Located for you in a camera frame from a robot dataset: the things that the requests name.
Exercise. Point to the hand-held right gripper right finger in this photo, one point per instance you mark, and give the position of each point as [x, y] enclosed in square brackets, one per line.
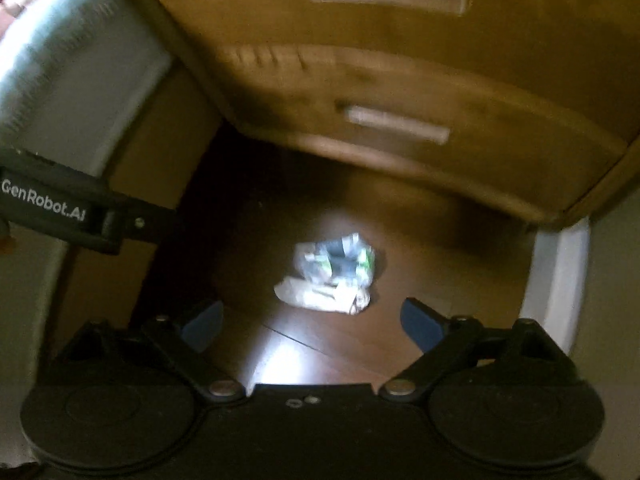
[420, 327]

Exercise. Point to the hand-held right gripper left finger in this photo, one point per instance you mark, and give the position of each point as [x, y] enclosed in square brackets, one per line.
[202, 327]

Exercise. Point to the white wrapper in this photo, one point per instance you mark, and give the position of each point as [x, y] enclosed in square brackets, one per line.
[330, 290]

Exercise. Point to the white bed sheet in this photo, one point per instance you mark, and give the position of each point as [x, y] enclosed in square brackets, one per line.
[65, 85]

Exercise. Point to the wooden drawer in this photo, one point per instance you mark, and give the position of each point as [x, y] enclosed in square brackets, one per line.
[500, 170]
[400, 35]

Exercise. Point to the wooden nightstand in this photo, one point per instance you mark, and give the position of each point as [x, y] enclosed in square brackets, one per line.
[615, 180]

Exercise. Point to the wooden bed frame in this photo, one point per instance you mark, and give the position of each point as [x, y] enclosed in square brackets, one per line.
[150, 150]

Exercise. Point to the white door frame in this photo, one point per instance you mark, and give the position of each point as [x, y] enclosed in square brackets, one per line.
[555, 280]

